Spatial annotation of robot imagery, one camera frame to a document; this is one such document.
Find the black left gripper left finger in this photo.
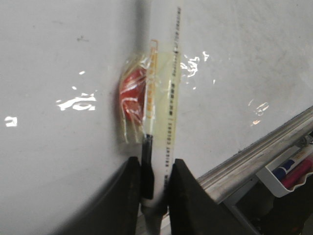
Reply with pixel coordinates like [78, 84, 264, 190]
[54, 157, 141, 235]

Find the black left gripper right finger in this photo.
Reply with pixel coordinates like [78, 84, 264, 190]
[168, 159, 253, 235]

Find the white whiteboard marker pen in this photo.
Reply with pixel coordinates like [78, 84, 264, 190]
[118, 0, 183, 235]

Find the blue marker in tray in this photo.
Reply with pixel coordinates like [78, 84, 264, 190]
[272, 160, 295, 181]

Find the white marker holder tray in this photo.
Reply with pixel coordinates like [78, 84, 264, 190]
[257, 144, 313, 197]

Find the aluminium whiteboard tray rail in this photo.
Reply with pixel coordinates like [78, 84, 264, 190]
[198, 107, 313, 204]

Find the red marker in tray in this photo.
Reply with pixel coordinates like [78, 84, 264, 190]
[281, 157, 313, 189]

